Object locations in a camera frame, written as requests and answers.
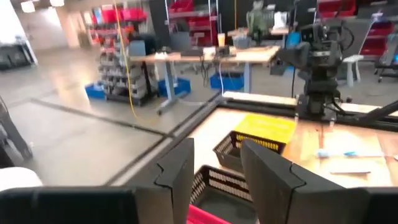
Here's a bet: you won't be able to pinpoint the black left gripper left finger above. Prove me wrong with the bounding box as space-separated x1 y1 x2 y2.
124 138 195 224

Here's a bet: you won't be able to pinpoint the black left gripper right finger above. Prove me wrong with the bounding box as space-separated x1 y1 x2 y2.
241 139 369 224

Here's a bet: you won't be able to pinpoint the teal toothbrush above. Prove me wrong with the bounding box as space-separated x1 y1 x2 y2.
315 148 384 159

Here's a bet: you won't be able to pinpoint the red plastic basket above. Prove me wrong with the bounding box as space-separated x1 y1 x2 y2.
186 203 233 224

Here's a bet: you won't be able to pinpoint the wooden desk with grey legs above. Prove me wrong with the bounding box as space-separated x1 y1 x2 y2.
129 45 280 116

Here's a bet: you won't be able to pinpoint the green machine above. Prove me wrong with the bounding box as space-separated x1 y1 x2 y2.
246 1 277 44

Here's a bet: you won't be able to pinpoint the black plastic basket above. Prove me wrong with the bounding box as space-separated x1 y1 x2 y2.
189 164 261 224
213 130 287 174

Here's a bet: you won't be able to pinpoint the white stool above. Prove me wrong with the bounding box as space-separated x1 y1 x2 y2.
341 54 364 88

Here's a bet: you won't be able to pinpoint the red storage bins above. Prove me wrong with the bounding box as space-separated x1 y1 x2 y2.
317 0 358 18

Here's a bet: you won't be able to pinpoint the yellow plastic basket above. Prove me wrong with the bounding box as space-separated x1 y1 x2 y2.
234 113 298 153

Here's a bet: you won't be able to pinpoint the blue floor bin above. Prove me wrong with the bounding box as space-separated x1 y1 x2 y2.
210 72 246 92
157 77 192 98
84 81 107 101

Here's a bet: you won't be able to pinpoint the silver nail clipper packet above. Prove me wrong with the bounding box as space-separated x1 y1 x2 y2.
328 167 373 175

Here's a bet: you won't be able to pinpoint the white rack with red bins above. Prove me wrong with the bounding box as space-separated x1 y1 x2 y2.
359 20 396 60

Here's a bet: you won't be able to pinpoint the black office chair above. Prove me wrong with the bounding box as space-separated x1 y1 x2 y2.
374 33 398 83

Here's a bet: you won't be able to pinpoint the metal shelf with red bins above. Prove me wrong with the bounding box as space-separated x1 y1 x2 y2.
166 0 220 47

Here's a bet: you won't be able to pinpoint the parts rack with red bins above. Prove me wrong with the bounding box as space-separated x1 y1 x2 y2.
90 7 158 106

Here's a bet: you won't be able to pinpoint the white wipes canister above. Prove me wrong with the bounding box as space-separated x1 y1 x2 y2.
0 167 44 192

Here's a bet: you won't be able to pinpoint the dark low cabinet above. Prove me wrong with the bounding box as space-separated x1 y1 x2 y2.
0 39 39 70

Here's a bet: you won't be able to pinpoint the black aluminium rig frame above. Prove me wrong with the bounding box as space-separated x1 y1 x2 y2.
105 93 398 187

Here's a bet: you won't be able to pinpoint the yellow hanging cord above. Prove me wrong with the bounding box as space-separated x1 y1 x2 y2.
113 0 139 121

